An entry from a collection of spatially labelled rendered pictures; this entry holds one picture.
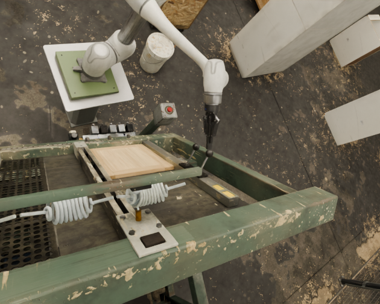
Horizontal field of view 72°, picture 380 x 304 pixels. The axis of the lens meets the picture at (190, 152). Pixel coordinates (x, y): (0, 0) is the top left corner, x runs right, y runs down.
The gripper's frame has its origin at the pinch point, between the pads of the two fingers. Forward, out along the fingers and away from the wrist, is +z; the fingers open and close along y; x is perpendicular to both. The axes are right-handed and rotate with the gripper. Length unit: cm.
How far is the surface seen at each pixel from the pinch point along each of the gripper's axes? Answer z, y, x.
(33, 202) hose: -9, -55, 80
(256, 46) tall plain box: -70, 158, -176
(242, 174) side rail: 12.4, -18.7, -8.0
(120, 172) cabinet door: 13.7, 10.2, 44.6
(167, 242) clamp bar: 5, -61, 54
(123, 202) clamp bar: 8, -30, 55
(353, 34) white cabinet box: -114, 188, -436
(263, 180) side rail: 10.3, -32.4, -8.5
